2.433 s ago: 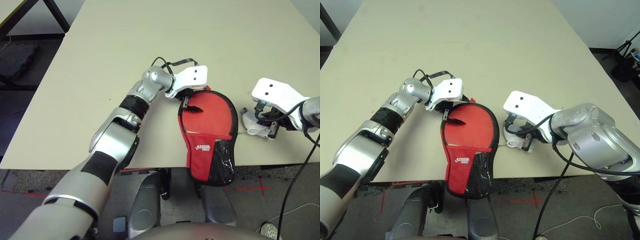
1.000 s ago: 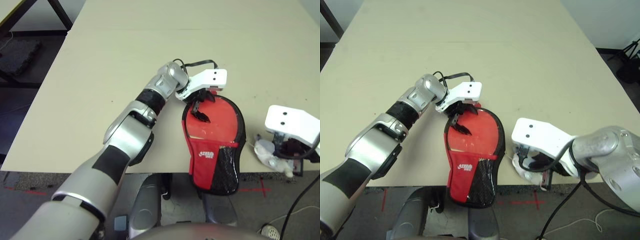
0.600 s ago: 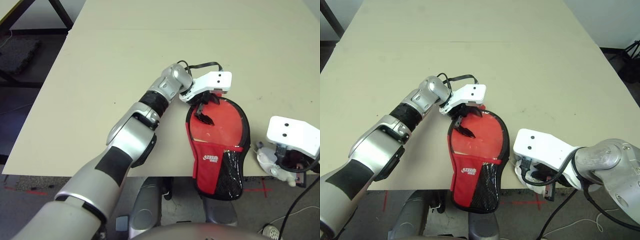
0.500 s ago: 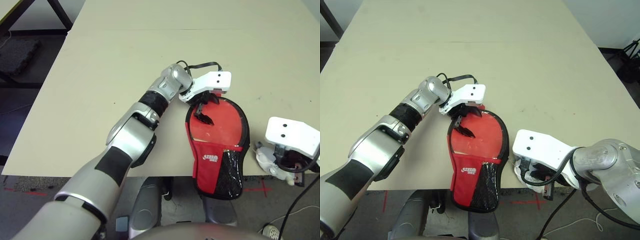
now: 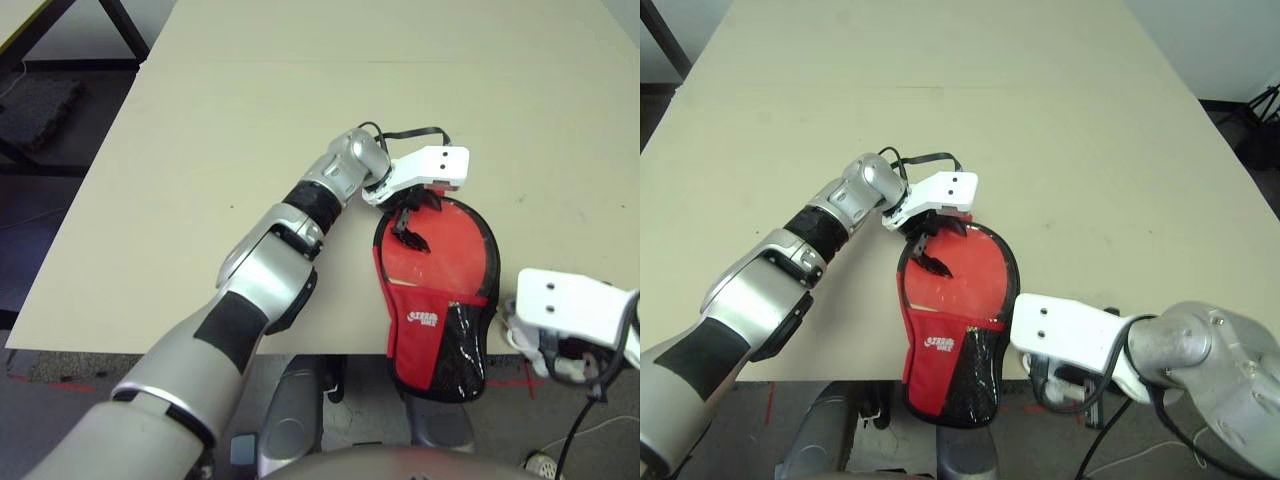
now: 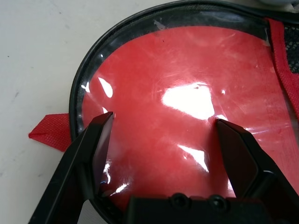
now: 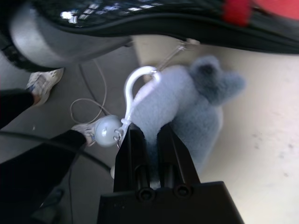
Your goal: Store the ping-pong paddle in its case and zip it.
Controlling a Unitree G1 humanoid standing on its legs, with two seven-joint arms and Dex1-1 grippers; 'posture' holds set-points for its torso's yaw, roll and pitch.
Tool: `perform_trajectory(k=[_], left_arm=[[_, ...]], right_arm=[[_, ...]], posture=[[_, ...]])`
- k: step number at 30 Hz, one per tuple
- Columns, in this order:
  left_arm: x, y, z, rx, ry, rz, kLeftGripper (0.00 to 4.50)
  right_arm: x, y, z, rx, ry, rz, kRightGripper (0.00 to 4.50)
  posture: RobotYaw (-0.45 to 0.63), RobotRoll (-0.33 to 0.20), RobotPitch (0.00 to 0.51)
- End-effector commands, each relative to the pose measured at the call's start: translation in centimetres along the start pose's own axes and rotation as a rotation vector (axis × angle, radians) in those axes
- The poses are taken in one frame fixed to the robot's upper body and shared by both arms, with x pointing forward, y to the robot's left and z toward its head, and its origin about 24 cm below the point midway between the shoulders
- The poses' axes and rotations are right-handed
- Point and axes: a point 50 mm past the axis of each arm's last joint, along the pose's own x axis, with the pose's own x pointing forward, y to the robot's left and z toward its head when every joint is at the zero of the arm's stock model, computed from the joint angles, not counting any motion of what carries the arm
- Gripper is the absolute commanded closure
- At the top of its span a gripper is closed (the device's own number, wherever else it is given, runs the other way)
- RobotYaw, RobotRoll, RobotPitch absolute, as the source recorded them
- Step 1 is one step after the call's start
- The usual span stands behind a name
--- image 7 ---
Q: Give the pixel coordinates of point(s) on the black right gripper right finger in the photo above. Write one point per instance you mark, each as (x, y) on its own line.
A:
(172, 161)

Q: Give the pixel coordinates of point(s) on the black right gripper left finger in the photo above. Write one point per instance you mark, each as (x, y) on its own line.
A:
(130, 158)

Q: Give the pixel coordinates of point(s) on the red black paddle case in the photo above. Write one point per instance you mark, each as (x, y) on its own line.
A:
(163, 23)

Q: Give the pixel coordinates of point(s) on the white perforated shoe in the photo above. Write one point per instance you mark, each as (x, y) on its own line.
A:
(85, 133)
(44, 84)

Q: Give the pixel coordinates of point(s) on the black trouser leg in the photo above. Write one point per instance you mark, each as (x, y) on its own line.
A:
(35, 175)
(14, 107)

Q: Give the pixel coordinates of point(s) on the silver right robot leg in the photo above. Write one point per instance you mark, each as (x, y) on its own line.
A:
(58, 46)

